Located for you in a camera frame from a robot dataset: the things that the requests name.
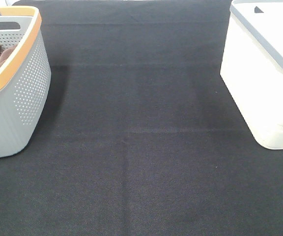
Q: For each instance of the white woven-pattern storage basket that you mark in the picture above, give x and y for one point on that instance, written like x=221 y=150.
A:
x=252 y=67

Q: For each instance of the grey perforated laundry basket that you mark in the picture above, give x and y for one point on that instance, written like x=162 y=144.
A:
x=25 y=77

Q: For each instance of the black fabric table cover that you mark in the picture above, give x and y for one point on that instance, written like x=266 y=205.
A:
x=139 y=135

